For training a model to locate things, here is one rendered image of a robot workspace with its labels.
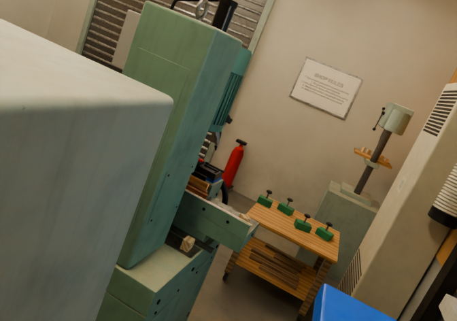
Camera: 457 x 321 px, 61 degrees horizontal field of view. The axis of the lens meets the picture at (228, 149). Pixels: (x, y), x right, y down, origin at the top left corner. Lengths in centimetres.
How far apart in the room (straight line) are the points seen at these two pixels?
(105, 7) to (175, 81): 424
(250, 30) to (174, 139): 347
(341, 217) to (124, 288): 255
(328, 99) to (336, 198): 124
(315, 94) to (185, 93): 334
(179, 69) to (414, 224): 180
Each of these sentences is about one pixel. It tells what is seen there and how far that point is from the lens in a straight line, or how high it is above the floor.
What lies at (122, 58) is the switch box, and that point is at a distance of 115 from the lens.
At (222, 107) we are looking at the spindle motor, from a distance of 136.
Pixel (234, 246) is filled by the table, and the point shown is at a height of 86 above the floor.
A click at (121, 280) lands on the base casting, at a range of 122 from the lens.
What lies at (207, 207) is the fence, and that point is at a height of 94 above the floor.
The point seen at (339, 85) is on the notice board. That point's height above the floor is 156.
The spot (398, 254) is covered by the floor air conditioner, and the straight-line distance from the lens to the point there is 252.
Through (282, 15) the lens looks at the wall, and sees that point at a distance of 442.
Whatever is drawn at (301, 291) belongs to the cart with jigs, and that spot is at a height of 18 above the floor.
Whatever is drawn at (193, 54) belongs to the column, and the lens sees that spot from 101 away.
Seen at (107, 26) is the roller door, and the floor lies 117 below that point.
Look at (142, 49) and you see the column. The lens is 108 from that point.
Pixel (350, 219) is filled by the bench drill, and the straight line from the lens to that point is 351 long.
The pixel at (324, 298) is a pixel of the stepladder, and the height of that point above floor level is 116.
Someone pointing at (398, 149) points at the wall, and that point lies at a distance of 435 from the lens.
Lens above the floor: 149
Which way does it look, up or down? 14 degrees down
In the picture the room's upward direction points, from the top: 22 degrees clockwise
